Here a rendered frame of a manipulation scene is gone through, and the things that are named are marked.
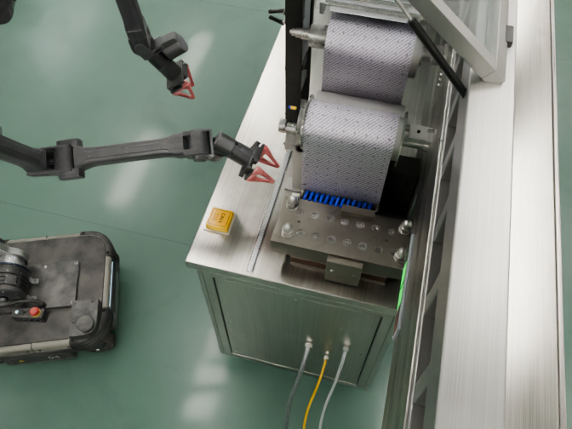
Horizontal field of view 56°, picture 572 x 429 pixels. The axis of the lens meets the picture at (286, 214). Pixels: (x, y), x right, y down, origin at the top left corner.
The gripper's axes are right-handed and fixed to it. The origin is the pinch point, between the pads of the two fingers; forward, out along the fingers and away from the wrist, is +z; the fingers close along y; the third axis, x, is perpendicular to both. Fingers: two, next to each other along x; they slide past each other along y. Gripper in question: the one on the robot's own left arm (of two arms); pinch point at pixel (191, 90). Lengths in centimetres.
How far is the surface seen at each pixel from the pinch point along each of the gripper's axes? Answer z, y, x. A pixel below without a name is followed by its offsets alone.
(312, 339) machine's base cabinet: 63, -72, -2
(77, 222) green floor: 55, 24, 115
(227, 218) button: 14.7, -44.7, -1.0
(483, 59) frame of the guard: -28, -69, -82
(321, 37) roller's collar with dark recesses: -7, -16, -50
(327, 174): 12, -46, -37
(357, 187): 19, -50, -42
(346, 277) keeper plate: 28, -71, -31
